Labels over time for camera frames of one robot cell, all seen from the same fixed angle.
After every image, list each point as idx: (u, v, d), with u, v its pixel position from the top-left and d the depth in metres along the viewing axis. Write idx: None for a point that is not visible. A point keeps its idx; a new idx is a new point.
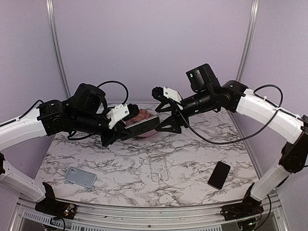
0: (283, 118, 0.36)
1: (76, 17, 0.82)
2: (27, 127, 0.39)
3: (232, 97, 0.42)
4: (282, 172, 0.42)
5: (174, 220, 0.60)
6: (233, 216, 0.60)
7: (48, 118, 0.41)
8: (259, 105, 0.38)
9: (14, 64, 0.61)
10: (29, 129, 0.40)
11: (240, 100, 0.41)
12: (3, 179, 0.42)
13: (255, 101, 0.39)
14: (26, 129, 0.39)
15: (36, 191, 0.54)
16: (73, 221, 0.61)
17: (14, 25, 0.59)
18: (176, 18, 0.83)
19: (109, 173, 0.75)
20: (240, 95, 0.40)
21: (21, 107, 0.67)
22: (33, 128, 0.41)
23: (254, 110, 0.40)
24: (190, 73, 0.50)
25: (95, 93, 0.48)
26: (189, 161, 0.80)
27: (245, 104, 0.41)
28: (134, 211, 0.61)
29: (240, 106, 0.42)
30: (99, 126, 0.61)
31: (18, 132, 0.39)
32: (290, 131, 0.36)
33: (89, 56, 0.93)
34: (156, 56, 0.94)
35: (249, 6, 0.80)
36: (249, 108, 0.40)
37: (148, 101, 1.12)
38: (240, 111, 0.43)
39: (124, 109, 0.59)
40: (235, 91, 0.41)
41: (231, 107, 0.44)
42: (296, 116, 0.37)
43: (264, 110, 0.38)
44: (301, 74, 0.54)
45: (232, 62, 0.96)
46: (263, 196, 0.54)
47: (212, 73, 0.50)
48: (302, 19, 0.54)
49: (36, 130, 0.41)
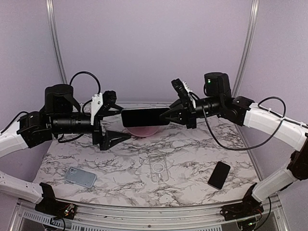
0: (287, 127, 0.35)
1: (76, 17, 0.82)
2: (8, 141, 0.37)
3: (238, 112, 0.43)
4: (289, 176, 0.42)
5: (174, 220, 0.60)
6: (233, 216, 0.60)
7: (24, 132, 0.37)
8: (263, 117, 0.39)
9: (14, 64, 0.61)
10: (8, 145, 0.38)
11: (245, 114, 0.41)
12: None
13: (259, 113, 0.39)
14: (8, 143, 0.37)
15: (32, 193, 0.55)
16: (73, 221, 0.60)
17: (13, 24, 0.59)
18: (175, 18, 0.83)
19: (109, 173, 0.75)
20: (246, 109, 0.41)
21: (21, 107, 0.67)
22: (14, 143, 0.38)
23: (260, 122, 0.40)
24: (207, 79, 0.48)
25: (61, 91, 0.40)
26: (189, 161, 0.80)
27: (250, 117, 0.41)
28: (134, 211, 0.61)
29: (247, 120, 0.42)
30: (82, 125, 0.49)
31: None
32: (296, 138, 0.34)
33: (89, 56, 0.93)
34: (156, 56, 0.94)
35: (248, 6, 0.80)
36: (254, 121, 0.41)
37: (149, 102, 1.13)
38: (247, 124, 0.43)
39: (97, 99, 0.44)
40: (240, 106, 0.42)
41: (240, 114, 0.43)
42: (300, 123, 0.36)
43: (269, 121, 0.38)
44: (301, 74, 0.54)
45: (232, 62, 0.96)
46: (263, 197, 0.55)
47: (228, 85, 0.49)
48: (302, 19, 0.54)
49: (16, 145, 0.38)
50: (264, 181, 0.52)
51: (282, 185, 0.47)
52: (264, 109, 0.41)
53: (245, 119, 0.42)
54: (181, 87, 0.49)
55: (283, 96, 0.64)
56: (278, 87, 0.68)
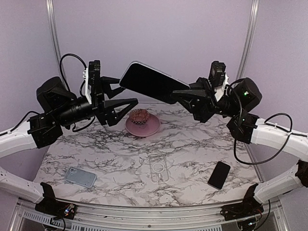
0: (295, 141, 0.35)
1: (76, 17, 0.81)
2: (16, 141, 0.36)
3: (245, 130, 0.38)
4: (296, 182, 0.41)
5: (174, 220, 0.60)
6: (233, 216, 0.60)
7: (34, 134, 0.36)
8: (271, 133, 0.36)
9: (14, 64, 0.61)
10: (17, 144, 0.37)
11: (252, 133, 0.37)
12: None
13: (266, 130, 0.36)
14: (16, 142, 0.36)
15: (33, 193, 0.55)
16: (73, 221, 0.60)
17: (13, 25, 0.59)
18: (175, 18, 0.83)
19: (109, 173, 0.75)
20: (253, 128, 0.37)
21: (20, 108, 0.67)
22: (23, 142, 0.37)
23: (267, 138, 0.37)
24: (245, 90, 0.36)
25: (52, 86, 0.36)
26: (189, 161, 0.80)
27: (257, 135, 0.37)
28: (134, 211, 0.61)
29: (254, 137, 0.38)
30: (83, 109, 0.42)
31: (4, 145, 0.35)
32: (304, 151, 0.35)
33: (88, 56, 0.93)
34: (156, 55, 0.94)
35: (248, 6, 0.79)
36: (262, 137, 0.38)
37: (148, 102, 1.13)
38: (254, 141, 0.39)
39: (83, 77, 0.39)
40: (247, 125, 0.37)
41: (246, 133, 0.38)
42: (305, 134, 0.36)
43: (276, 137, 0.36)
44: (301, 74, 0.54)
45: (232, 62, 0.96)
46: (264, 198, 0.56)
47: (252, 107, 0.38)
48: (302, 19, 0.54)
49: (26, 144, 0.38)
50: (268, 185, 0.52)
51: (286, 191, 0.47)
52: (270, 124, 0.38)
53: (252, 137, 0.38)
54: (223, 76, 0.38)
55: (284, 96, 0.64)
56: (278, 88, 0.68)
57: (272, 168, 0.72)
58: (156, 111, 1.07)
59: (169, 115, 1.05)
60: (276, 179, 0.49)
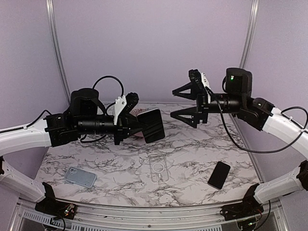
0: (307, 139, 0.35)
1: (77, 17, 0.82)
2: (33, 136, 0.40)
3: (260, 116, 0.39)
4: (297, 185, 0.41)
5: (174, 220, 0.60)
6: (234, 216, 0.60)
7: (51, 132, 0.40)
8: (285, 125, 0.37)
9: (14, 64, 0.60)
10: (33, 139, 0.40)
11: (267, 120, 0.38)
12: (2, 180, 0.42)
13: (281, 121, 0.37)
14: (32, 137, 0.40)
15: (36, 192, 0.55)
16: (73, 221, 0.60)
17: (14, 25, 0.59)
18: (175, 18, 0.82)
19: (109, 173, 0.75)
20: (269, 115, 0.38)
21: (22, 107, 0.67)
22: (40, 138, 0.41)
23: (279, 130, 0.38)
24: (230, 75, 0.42)
25: (92, 96, 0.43)
26: (189, 161, 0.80)
27: (271, 123, 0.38)
28: (134, 211, 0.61)
29: (266, 125, 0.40)
30: (103, 127, 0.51)
31: (21, 139, 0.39)
32: None
33: (89, 56, 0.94)
34: (156, 56, 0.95)
35: (248, 6, 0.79)
36: (274, 127, 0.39)
37: (148, 101, 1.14)
38: (264, 129, 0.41)
39: (121, 101, 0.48)
40: (263, 110, 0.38)
41: (256, 126, 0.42)
42: None
43: (288, 130, 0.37)
44: (301, 74, 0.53)
45: (232, 62, 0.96)
46: (264, 199, 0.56)
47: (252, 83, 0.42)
48: (301, 19, 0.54)
49: (41, 140, 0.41)
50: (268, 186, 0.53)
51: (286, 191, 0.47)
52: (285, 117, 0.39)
53: (264, 124, 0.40)
54: (197, 81, 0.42)
55: (283, 96, 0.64)
56: (278, 87, 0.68)
57: (272, 168, 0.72)
58: None
59: (169, 115, 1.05)
60: (275, 181, 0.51)
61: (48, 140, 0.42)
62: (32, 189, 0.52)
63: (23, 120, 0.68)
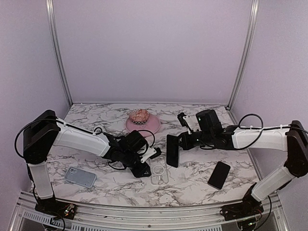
0: (267, 134, 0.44)
1: (77, 18, 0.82)
2: (98, 144, 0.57)
3: (227, 141, 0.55)
4: (287, 173, 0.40)
5: (174, 220, 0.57)
6: (234, 216, 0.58)
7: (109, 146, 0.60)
8: (245, 134, 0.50)
9: (13, 63, 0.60)
10: (95, 144, 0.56)
11: (232, 138, 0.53)
12: (37, 169, 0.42)
13: (241, 133, 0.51)
14: (96, 143, 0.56)
15: (48, 188, 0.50)
16: (73, 221, 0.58)
17: (14, 23, 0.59)
18: (175, 17, 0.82)
19: (109, 173, 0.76)
20: (231, 135, 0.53)
21: (22, 108, 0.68)
22: (99, 147, 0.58)
23: (246, 140, 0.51)
24: (198, 116, 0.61)
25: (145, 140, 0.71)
26: (189, 161, 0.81)
27: (237, 139, 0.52)
28: (134, 211, 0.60)
29: (235, 142, 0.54)
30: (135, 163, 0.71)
31: (89, 142, 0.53)
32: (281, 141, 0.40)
33: (88, 56, 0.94)
34: (156, 56, 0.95)
35: (248, 5, 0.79)
36: (241, 139, 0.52)
37: (148, 101, 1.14)
38: (237, 146, 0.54)
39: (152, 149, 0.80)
40: (225, 134, 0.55)
41: (229, 145, 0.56)
42: (279, 126, 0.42)
43: (251, 136, 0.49)
44: (298, 74, 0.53)
45: (232, 61, 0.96)
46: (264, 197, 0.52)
47: (216, 118, 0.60)
48: (297, 19, 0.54)
49: (99, 148, 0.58)
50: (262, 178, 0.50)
51: (283, 184, 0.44)
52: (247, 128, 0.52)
53: (234, 143, 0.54)
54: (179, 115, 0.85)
55: (282, 96, 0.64)
56: (277, 87, 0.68)
57: (270, 169, 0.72)
58: (156, 111, 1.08)
59: (169, 115, 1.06)
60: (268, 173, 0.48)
61: (106, 150, 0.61)
62: (45, 185, 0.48)
63: (23, 120, 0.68)
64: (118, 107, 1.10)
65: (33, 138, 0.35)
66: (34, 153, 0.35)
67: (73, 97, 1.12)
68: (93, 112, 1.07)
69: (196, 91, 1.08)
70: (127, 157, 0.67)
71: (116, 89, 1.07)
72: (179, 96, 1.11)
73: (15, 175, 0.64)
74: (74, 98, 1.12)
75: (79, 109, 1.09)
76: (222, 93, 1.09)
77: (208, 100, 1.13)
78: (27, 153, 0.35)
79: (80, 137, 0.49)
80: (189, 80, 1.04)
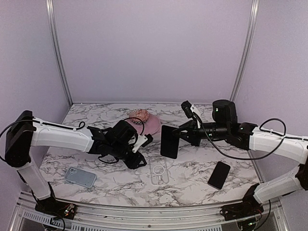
0: (288, 144, 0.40)
1: (77, 18, 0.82)
2: (81, 139, 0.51)
3: (243, 140, 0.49)
4: (295, 184, 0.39)
5: (174, 220, 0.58)
6: (234, 216, 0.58)
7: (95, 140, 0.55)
8: (263, 138, 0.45)
9: (13, 63, 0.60)
10: (77, 140, 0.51)
11: (250, 139, 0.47)
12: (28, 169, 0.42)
13: (261, 135, 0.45)
14: (78, 139, 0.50)
15: (44, 187, 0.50)
16: (73, 221, 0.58)
17: (14, 23, 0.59)
18: (175, 17, 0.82)
19: (109, 173, 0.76)
20: (249, 134, 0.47)
21: (22, 108, 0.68)
22: (83, 143, 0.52)
23: (263, 144, 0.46)
24: (215, 107, 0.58)
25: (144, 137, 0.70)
26: (189, 161, 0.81)
27: (254, 141, 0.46)
28: (134, 211, 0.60)
29: (251, 144, 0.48)
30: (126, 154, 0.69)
31: (70, 138, 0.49)
32: (299, 153, 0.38)
33: (88, 56, 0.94)
34: (155, 56, 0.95)
35: (248, 5, 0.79)
36: (259, 143, 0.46)
37: (148, 101, 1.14)
38: (253, 147, 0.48)
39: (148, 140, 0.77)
40: (243, 132, 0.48)
41: (244, 146, 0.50)
42: (301, 137, 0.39)
43: (270, 141, 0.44)
44: (298, 75, 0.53)
45: (232, 61, 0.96)
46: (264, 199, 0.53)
47: (234, 112, 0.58)
48: (296, 19, 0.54)
49: (83, 144, 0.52)
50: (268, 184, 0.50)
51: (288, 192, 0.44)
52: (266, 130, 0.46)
53: (250, 144, 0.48)
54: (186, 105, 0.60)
55: (282, 96, 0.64)
56: (276, 87, 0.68)
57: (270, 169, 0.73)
58: (156, 111, 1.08)
59: (169, 115, 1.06)
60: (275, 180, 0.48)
61: (89, 145, 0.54)
62: (42, 185, 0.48)
63: None
64: (118, 107, 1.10)
65: (11, 141, 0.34)
66: (15, 155, 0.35)
67: (74, 97, 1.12)
68: (93, 112, 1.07)
69: (196, 91, 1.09)
70: (117, 149, 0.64)
71: (116, 88, 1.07)
72: (179, 96, 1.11)
73: (15, 175, 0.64)
74: (74, 98, 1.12)
75: (79, 109, 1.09)
76: (223, 93, 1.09)
77: (208, 100, 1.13)
78: (8, 156, 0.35)
79: (58, 134, 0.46)
80: (189, 80, 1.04)
